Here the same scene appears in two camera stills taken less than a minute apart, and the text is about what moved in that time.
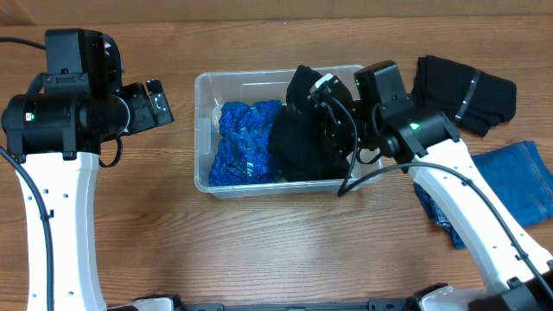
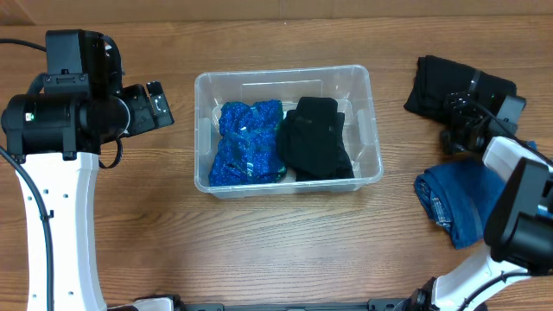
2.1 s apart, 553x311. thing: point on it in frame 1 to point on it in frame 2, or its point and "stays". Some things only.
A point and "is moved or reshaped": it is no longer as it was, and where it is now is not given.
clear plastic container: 215,89 stays
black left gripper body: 142,114 stays
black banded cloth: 475,100 stays
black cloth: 297,98 to 314,118
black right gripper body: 327,121 to 463,119
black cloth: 300,151 is moved or reshaped
